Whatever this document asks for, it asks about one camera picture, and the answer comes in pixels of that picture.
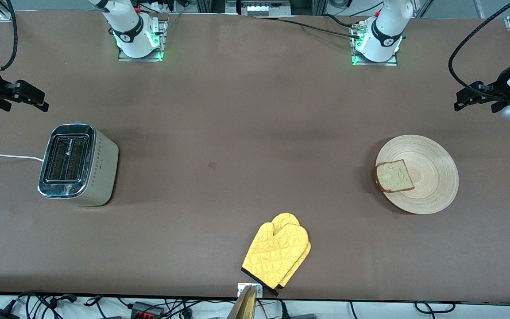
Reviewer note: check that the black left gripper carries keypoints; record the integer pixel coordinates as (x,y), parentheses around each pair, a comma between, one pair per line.
(501,83)

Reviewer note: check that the round wooden plate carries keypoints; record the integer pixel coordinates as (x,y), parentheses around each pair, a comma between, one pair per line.
(432,177)

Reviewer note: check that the brown bread slice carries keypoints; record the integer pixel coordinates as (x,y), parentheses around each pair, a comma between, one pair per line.
(394,176)

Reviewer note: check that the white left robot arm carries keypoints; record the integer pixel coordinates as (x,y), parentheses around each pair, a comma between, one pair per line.
(385,31)

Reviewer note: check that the silver two-slot toaster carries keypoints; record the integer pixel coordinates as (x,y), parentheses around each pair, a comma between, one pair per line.
(78,166)

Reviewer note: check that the yellow quilted oven mitt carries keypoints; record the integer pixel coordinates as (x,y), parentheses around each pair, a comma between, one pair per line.
(272,254)
(287,218)

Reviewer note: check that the black power adapter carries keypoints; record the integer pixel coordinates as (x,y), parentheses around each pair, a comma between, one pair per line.
(0,315)

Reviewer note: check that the white power strip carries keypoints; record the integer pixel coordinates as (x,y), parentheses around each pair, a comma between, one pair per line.
(261,9)

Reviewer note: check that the black red connector block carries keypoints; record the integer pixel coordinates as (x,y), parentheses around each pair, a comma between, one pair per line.
(146,309)

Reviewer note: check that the black plug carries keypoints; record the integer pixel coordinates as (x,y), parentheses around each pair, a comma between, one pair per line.
(299,315)

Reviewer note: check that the tan pointed bar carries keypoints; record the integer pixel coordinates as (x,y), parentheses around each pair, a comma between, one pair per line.
(244,305)

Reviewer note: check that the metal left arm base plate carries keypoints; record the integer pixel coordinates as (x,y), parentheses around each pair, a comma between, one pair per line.
(394,60)

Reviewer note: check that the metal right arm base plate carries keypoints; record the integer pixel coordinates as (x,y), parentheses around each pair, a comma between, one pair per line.
(163,42)

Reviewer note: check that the small metal camera bracket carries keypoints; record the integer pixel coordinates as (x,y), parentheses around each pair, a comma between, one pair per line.
(258,290)

